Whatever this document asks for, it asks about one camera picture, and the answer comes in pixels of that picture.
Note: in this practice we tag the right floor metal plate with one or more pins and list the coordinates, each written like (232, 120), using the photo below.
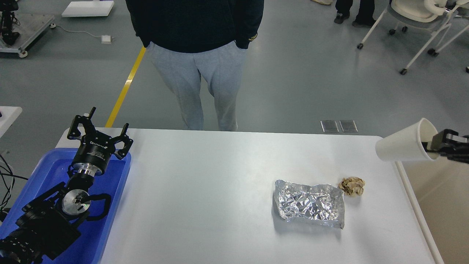
(348, 126)

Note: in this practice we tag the white paper cup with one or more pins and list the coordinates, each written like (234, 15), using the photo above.
(407, 144)

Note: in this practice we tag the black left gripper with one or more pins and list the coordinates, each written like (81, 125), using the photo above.
(96, 148)

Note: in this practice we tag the floor metal plate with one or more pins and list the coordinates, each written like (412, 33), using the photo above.
(329, 126)
(348, 126)

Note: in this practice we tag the metal cart with robot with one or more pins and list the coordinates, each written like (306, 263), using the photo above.
(19, 30)

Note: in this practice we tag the white side table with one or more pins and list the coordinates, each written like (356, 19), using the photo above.
(8, 115)

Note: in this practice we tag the white power adapter with cable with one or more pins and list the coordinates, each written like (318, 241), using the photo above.
(104, 39)

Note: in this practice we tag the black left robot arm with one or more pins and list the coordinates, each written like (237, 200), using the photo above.
(67, 207)

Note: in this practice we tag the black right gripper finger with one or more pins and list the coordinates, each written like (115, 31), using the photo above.
(447, 141)
(458, 157)

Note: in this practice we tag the white office chair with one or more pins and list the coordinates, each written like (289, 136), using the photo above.
(430, 15)

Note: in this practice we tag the person in grey sweatpants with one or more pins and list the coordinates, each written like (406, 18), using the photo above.
(194, 40)

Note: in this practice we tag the crumpled brown paper ball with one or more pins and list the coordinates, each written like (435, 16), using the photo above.
(352, 186)

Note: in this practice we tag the crumpled silver foil bag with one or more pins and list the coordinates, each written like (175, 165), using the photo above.
(321, 204)

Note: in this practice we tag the white flat board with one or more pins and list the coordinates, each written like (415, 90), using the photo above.
(88, 8)

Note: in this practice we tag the white plastic bin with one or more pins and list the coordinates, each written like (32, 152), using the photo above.
(438, 192)

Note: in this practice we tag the left floor metal plate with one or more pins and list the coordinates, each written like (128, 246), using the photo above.
(329, 126)

